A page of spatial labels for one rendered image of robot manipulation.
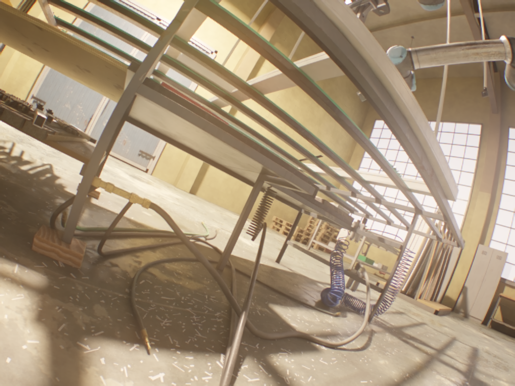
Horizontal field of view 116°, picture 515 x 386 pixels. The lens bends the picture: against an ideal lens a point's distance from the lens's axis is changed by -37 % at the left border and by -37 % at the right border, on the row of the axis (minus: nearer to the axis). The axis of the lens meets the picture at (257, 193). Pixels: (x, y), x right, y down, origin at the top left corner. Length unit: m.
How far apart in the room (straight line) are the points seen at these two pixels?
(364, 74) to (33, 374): 0.93
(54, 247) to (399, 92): 1.10
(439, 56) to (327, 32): 0.59
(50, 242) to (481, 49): 1.56
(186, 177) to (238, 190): 1.92
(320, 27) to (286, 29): 9.02
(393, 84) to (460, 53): 0.42
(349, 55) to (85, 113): 6.65
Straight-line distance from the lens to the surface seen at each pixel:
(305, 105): 9.39
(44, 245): 0.80
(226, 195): 7.78
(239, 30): 0.80
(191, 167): 6.85
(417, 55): 1.11
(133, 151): 6.88
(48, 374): 0.49
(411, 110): 0.90
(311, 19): 0.62
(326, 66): 0.83
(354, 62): 0.69
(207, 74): 1.33
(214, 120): 0.83
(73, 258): 0.80
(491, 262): 7.75
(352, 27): 0.70
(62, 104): 7.11
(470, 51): 1.14
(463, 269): 7.85
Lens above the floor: 0.38
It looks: 3 degrees up
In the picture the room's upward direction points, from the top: 25 degrees clockwise
